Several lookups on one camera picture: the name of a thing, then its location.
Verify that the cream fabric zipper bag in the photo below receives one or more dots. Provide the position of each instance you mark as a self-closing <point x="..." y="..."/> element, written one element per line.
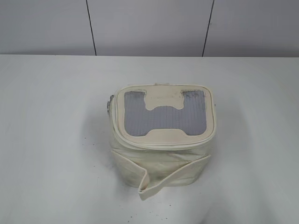
<point x="161" y="134"/>

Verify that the silver metal zipper pull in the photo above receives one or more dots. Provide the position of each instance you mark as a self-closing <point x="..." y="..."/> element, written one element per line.
<point x="109" y="103"/>

